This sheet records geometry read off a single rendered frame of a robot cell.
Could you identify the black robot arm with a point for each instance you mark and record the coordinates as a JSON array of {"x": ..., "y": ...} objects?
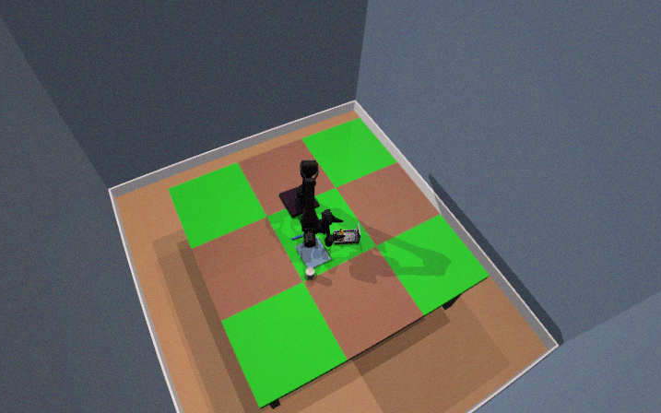
[{"x": 305, "y": 198}]

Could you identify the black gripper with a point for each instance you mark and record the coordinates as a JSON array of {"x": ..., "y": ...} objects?
[{"x": 330, "y": 238}]

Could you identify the light blue square mat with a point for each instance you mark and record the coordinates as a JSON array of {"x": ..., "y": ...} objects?
[{"x": 314, "y": 256}]

